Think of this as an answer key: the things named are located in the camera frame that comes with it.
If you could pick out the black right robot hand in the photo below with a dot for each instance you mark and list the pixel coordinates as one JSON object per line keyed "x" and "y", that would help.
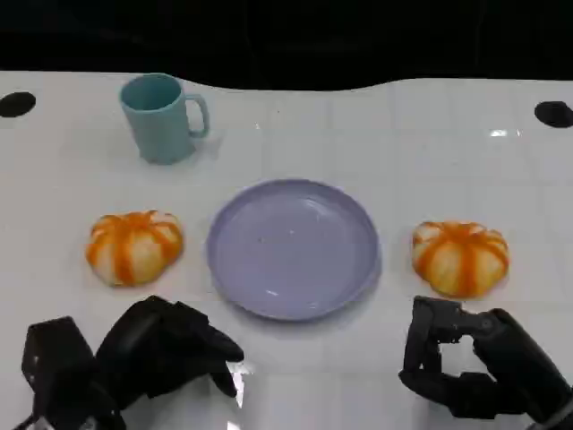
{"x": 515, "y": 358}

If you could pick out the pale green mug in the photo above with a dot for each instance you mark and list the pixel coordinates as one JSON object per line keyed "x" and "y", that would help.
{"x": 156, "y": 130}

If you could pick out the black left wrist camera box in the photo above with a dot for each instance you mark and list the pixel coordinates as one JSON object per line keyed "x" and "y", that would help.
{"x": 53, "y": 358}

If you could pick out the lilac plate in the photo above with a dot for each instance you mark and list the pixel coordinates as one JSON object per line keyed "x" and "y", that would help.
{"x": 291, "y": 251}

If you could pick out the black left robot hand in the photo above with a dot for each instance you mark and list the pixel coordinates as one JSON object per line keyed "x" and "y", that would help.
{"x": 147, "y": 345}

